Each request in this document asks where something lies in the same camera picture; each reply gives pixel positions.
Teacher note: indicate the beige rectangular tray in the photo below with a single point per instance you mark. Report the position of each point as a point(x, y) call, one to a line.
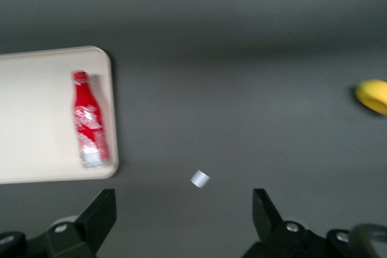
point(39, 116)

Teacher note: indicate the small white cylinder piece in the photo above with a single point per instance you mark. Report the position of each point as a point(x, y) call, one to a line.
point(200, 178)

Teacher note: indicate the red coke bottle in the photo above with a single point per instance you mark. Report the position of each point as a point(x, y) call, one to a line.
point(89, 119)

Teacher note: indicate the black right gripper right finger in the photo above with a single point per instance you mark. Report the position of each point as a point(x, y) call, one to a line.
point(269, 221)

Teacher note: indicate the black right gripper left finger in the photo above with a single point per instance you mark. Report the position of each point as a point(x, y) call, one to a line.
point(96, 218)

